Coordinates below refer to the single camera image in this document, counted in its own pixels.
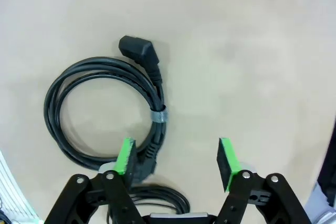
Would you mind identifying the green-padded right gripper right finger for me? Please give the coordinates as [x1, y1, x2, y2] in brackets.
[216, 137, 313, 224]

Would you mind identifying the green-padded right gripper left finger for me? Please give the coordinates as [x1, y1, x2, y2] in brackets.
[44, 137, 144, 224]

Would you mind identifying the aluminium profile frame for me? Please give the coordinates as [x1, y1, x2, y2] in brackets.
[0, 150, 44, 224]

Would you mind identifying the thin black cable coil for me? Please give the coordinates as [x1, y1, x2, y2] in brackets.
[104, 185, 190, 221]

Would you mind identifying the thick black power cable coil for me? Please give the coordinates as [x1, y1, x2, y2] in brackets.
[44, 35, 169, 183]

